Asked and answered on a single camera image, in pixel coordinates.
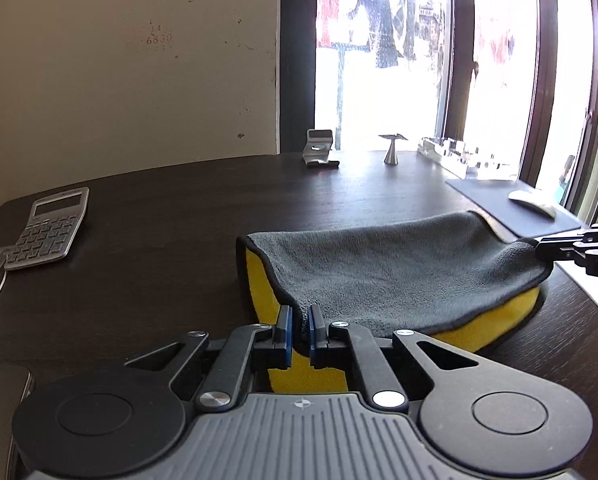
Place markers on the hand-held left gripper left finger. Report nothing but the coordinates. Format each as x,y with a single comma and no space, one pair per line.
285,340

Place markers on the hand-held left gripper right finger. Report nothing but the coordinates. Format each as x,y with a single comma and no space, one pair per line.
316,340

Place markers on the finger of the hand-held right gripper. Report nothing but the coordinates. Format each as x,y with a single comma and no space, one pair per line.
559,241
559,254

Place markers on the yellow and grey microfiber towel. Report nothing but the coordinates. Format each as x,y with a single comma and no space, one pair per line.
404,270

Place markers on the white computer mouse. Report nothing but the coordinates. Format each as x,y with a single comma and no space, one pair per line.
531,205

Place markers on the dark mouse pad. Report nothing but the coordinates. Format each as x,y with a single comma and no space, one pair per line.
484,200

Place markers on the clear acrylic organiser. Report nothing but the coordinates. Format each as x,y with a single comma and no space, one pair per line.
454,155

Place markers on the silver phone stand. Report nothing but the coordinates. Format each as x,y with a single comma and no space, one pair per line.
319,152

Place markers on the metal cone ornament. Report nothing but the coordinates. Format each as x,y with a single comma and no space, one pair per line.
391,155

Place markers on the grey calculator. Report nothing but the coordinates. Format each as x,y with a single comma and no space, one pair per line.
49,230

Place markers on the grey tablet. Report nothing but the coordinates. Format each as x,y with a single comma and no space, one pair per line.
4,410

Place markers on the dark window frame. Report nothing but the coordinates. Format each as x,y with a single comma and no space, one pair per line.
544,60

